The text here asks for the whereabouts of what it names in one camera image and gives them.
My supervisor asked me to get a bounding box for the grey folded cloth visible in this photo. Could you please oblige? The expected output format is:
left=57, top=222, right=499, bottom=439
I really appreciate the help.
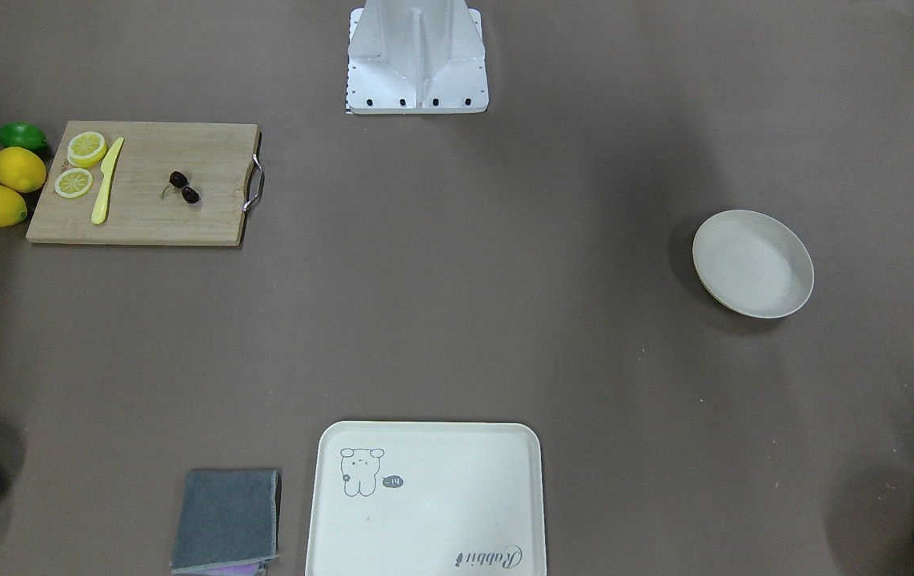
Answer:
left=170, top=468, right=280, bottom=575

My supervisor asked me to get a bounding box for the green lime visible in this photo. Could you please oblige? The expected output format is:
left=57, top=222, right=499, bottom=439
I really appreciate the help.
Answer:
left=0, top=122, right=50, bottom=154

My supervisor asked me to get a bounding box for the dark red cherry pair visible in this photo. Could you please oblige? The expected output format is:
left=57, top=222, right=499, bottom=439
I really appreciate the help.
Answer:
left=160, top=171, right=201, bottom=205

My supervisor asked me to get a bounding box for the lemon slice lower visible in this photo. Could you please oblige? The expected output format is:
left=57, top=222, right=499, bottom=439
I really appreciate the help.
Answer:
left=52, top=167, right=94, bottom=199

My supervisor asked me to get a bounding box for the bamboo cutting board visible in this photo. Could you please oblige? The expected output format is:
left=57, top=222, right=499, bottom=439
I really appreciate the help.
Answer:
left=26, top=120, right=264, bottom=246

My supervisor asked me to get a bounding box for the lemon slice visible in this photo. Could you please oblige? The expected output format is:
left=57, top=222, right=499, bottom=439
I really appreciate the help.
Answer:
left=66, top=131, right=108, bottom=169
left=52, top=167, right=94, bottom=199

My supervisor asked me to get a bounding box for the yellow lemon upper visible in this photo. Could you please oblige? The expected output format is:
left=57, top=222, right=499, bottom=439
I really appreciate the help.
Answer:
left=0, top=146, right=48, bottom=194

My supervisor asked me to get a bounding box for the cream rectangular rabbit tray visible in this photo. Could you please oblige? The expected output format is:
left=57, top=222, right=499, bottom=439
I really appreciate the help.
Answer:
left=306, top=422, right=547, bottom=575

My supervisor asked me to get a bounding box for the cream round plate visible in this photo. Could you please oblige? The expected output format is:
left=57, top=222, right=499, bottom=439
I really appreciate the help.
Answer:
left=692, top=210, right=815, bottom=318

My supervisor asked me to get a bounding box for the yellow plastic knife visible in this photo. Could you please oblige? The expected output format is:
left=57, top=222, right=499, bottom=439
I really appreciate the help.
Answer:
left=90, top=136, right=125, bottom=225

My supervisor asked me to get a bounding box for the lemon slice upper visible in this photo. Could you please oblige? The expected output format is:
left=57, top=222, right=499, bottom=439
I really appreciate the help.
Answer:
left=66, top=131, right=108, bottom=169

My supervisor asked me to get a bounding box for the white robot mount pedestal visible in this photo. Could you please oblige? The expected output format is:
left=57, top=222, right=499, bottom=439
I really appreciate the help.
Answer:
left=345, top=1, right=490, bottom=114

